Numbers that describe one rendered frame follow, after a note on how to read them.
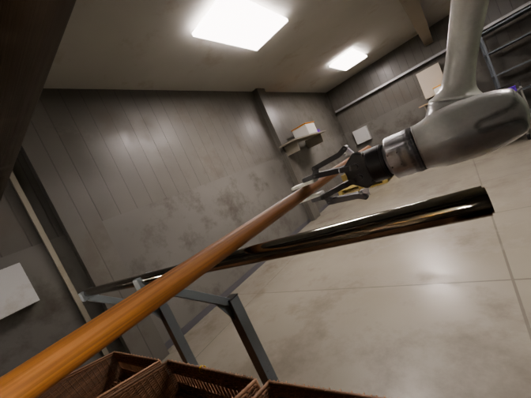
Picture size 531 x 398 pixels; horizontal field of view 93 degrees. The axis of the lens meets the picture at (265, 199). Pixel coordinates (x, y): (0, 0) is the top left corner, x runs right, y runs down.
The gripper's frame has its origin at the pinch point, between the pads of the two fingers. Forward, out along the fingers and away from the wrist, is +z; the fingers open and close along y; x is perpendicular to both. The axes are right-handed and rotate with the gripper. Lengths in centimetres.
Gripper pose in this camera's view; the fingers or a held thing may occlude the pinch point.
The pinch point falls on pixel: (306, 190)
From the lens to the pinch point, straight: 66.0
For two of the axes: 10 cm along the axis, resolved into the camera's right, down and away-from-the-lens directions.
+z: -7.4, 3.0, 6.0
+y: 4.2, 9.0, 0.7
